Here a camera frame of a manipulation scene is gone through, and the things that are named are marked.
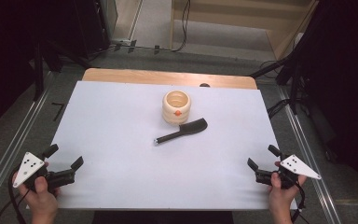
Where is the metal floor rail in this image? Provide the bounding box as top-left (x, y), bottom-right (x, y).
top-left (0, 71), bottom-right (57, 216)
top-left (276, 84), bottom-right (343, 224)

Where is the black metal stand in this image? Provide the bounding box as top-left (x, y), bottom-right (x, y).
top-left (250, 46), bottom-right (306, 116)
top-left (32, 36), bottom-right (46, 102)

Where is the person's left hand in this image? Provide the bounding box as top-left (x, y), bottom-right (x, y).
top-left (19, 176), bottom-right (61, 217)

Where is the cream ringed cup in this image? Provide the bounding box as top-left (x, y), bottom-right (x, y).
top-left (161, 90), bottom-right (192, 126)

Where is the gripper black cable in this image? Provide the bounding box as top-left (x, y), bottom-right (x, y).
top-left (7, 167), bottom-right (31, 224)
top-left (291, 181), bottom-right (308, 224)

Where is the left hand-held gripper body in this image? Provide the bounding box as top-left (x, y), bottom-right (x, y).
top-left (12, 151), bottom-right (76, 192)

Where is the wooden shelf frame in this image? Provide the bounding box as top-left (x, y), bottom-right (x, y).
top-left (169, 0), bottom-right (320, 61)

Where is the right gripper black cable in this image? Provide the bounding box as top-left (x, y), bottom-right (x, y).
top-left (291, 181), bottom-right (308, 224)

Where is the wooden table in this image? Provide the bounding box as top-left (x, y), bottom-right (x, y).
top-left (82, 68), bottom-right (258, 91)

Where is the black floor cable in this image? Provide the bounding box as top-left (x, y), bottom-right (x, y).
top-left (266, 98), bottom-right (291, 119)

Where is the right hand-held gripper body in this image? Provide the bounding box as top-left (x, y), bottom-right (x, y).
top-left (255, 154), bottom-right (322, 189)

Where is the black hanging cable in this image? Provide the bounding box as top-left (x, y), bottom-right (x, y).
top-left (171, 0), bottom-right (191, 53)

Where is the person's right hand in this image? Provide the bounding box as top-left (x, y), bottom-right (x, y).
top-left (268, 172), bottom-right (308, 215)

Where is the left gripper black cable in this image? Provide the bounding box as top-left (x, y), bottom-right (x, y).
top-left (7, 167), bottom-right (31, 224)

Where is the white board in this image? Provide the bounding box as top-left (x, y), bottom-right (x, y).
top-left (26, 80), bottom-right (298, 211)

